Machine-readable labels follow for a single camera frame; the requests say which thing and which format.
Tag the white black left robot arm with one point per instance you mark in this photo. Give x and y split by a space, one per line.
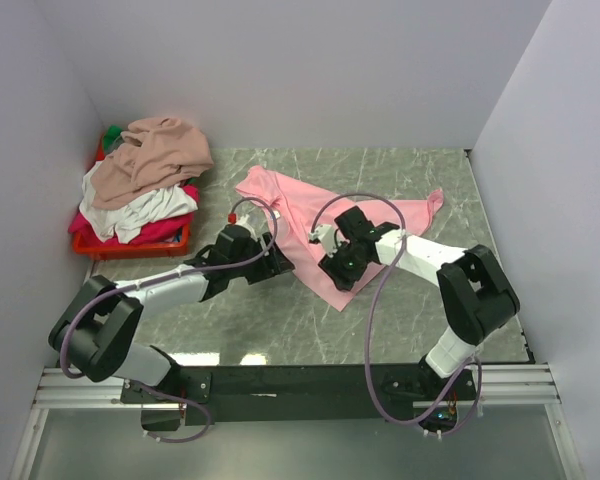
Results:
95 335

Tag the red plastic basket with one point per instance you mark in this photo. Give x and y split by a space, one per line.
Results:
176 246

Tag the white t shirt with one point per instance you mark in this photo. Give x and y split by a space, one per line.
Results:
125 223

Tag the magenta t shirt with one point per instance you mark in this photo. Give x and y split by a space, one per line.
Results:
153 233

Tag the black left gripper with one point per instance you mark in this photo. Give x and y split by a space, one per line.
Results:
270 264

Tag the green garment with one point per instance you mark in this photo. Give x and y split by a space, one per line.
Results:
111 137

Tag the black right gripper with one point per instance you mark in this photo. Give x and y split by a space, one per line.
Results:
332 266

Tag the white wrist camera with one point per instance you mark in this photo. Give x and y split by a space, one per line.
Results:
322 234
252 224

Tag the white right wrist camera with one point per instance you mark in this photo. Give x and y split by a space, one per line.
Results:
322 234

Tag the pink t shirt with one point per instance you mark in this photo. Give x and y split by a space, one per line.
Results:
297 204

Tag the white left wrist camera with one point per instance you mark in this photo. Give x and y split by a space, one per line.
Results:
252 224

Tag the black base beam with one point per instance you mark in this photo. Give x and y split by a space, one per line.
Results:
294 393

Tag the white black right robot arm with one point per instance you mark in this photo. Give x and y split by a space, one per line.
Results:
476 294

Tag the beige t shirt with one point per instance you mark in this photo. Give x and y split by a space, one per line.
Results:
155 153

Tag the aluminium frame rail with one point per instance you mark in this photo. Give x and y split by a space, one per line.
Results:
80 430

